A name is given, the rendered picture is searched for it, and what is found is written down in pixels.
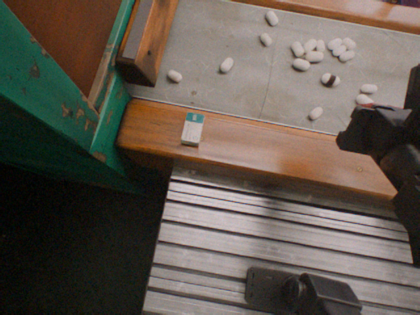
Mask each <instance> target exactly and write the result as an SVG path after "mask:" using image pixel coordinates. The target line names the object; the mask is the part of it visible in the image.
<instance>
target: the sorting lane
mask: <svg viewBox="0 0 420 315"><path fill-rule="evenodd" d="M269 11H273V12H274V14H275V15H276V16H277V18H278V23H277V24H276V25H274V26H272V25H270V23H269V21H268V20H267V19H266V14H267V12H269ZM263 33H267V34H268V36H269V37H270V38H271V40H272V43H271V45H269V46H266V45H265V44H264V43H263V42H262V41H261V35H262V34H263ZM346 37H348V38H350V39H351V40H352V41H353V42H355V44H356V46H355V48H354V49H352V50H348V49H347V48H346V51H345V52H347V51H354V57H353V58H352V59H350V60H347V61H344V62H342V61H340V60H339V57H340V55H339V56H334V55H333V50H329V49H328V47H327V46H328V43H329V42H330V41H333V40H334V39H336V38H339V39H341V40H343V39H344V38H346ZM310 39H315V40H316V41H318V40H322V41H323V42H324V46H325V51H324V52H323V55H324V57H323V59H322V60H321V61H319V62H309V64H310V67H309V69H307V70H300V69H297V68H294V67H293V62H294V60H296V59H298V58H299V59H302V60H306V54H307V53H304V54H303V55H302V56H300V57H298V56H295V53H294V52H293V50H292V49H291V45H292V44H293V43H294V42H296V41H298V42H299V43H300V44H301V46H302V47H303V45H304V44H305V43H307V42H308V41H309V40H310ZM227 58H231V59H232V60H233V61H234V63H233V65H232V67H231V68H230V69H229V70H228V71H227V72H222V71H221V64H222V63H223V62H224V61H225V60H226V59H227ZM306 61H307V60H306ZM418 63H420V35H415V34H411V33H404V32H400V31H393V30H386V29H383V28H376V27H371V26H365V25H361V24H353V23H350V22H343V21H338V20H332V19H328V18H321V17H317V16H310V15H305V14H299V13H295V12H288V11H284V10H277V9H270V8H266V7H259V6H255V5H248V4H244V3H237V2H233V1H226V0H179V1H178V5H177V9H176V12H175V15H174V18H173V22H172V25H171V28H170V30H169V35H168V38H167V42H166V45H165V49H164V52H163V57H162V60H161V65H160V67H159V72H158V75H157V80H156V85H155V87H145V86H142V85H136V86H135V90H134V93H133V98H139V99H143V100H149V101H153V102H160V103H164V104H170V105H174V106H180V107H185V108H191V109H195V110H201V111H205V112H212V113H216V114H222V115H226V116H232V117H238V118H243V119H249V120H253V121H260V122H263V123H270V124H274V125H280V126H284V127H291V128H294V129H301V130H305V131H312V132H315V133H321V134H326V135H332V136H336V137H337V135H338V134H339V131H346V129H347V127H348V124H349V123H350V121H351V118H350V115H351V113H352V112H353V110H354V108H355V107H356V106H357V105H358V103H357V102H356V98H357V96H358V95H366V96H367V97H368V98H370V99H371V100H372V101H373V102H376V103H380V104H386V105H388V106H397V107H402V108H403V107H404V101H405V97H406V91H407V86H408V80H409V76H410V70H411V68H412V67H414V66H416V65H418ZM170 70H174V71H176V72H177V73H179V74H180V75H181V76H182V79H181V81H179V82H176V81H174V80H172V79H170V78H169V77H168V75H167V74H168V71H170ZM324 74H333V75H336V76H337V77H339V79H340V82H339V84H338V85H336V86H330V85H327V84H325V83H323V82H322V76H323V75H324ZM365 84H368V85H376V86H377V91H376V92H375V93H363V92H362V91H361V87H362V85H365ZM317 107H320V108H322V110H323V112H322V114H321V115H320V116H319V117H317V118H316V119H310V117H309V114H310V112H311V111H312V110H314V109H315V108H317Z"/></svg>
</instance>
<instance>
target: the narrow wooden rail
mask: <svg viewBox="0 0 420 315"><path fill-rule="evenodd" d="M226 1H233V2H237V3H244V4H248V5H255V6H259V7H266V8H270V9H277V10H281V11H288V12H295V13H299V14H305V15H310V16H317V17H321V18H328V19H332V20H338V21H343V22H350V23H353V24H361V25H365V26H371V27H376V28H383V29H386V30H393V31H398V32H404V33H411V34H415V35H420V9H417V8H413V7H405V6H400V5H394V4H390V3H384V2H380V1H373V0H226Z"/></svg>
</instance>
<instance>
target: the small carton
mask: <svg viewBox="0 0 420 315"><path fill-rule="evenodd" d="M204 119H205V115H203V114H197V113H193V112H187V114H186V119H185V123H184V128H183V131H182V136H181V143H183V144H189V145H193V146H199V144H200V138H201V132H202V129H203V123H204Z"/></svg>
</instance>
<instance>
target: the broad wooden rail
mask: <svg viewBox="0 0 420 315"><path fill-rule="evenodd" d="M187 112H193V113H197V114H203V115H205V119H204V123H203V129H202V132H201V138H200V142H199V146H193V145H189V144H183V143H181V136H182V131H183V128H184V123H185V119H186V114H187ZM335 139H336V136H332V135H326V134H321V133H315V132H312V131H305V130H301V129H294V128H291V127H284V126H280V125H274V124H270V123H263V122H260V121H253V120H249V119H243V118H238V117H232V116H229V115H222V114H216V113H212V112H205V111H201V110H195V109H191V108H185V107H180V106H174V105H170V104H164V103H160V102H153V101H149V100H143V99H139V98H134V99H132V100H131V101H129V102H128V103H127V105H126V107H125V111H124V114H123V117H122V120H121V124H120V126H119V131H118V133H117V137H116V140H115V145H116V146H117V147H118V148H119V149H120V150H121V151H122V152H123V153H124V154H125V155H126V156H127V157H128V158H129V159H130V160H131V161H132V162H133V163H134V164H135V165H136V166H140V167H147V168H151V169H157V170H160V171H167V172H171V169H172V166H173V167H180V168H183V169H189V170H193V171H200V172H204V173H210V174H214V175H220V176H224V177H230V178H234V179H240V180H246V181H250V182H257V183H261V184H267V185H271V186H277V187H280V188H287V189H291V190H297V191H301V192H307V193H311V194H318V195H321V196H327V197H331V198H337V199H341V200H348V201H354V202H358V203H364V204H368V205H374V206H378V207H384V208H388V209H395V207H394V206H393V204H392V202H391V199H392V198H393V197H394V196H395V195H396V194H397V191H396V189H395V188H394V186H393V185H392V184H391V183H390V182H389V180H388V179H387V177H386V176H385V175H384V174H383V172H382V171H381V170H380V168H379V167H378V166H377V164H376V163H375V162H374V161H373V159H372V158H371V156H367V155H363V154H357V153H353V152H347V151H343V150H340V149H339V148H338V146H337V145H336V141H335Z"/></svg>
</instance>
